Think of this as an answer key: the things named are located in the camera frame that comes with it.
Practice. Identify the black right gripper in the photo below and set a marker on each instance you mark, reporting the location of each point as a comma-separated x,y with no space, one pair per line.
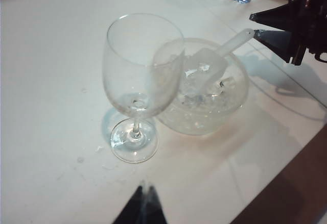
314,17

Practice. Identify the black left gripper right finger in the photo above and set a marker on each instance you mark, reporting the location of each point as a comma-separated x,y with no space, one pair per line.
155,211

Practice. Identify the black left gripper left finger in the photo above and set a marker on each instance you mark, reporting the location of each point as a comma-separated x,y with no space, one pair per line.
134,211

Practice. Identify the translucent white ice shovel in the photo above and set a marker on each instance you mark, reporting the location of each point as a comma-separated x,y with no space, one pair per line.
214,60

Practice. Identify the clear stemmed wine glass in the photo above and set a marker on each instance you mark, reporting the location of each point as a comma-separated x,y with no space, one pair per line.
135,132

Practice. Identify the heap of clear ice cubes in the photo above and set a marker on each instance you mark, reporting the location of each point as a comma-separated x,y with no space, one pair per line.
201,99

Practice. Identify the round translucent plastic container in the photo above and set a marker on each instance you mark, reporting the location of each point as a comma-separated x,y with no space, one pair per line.
194,127

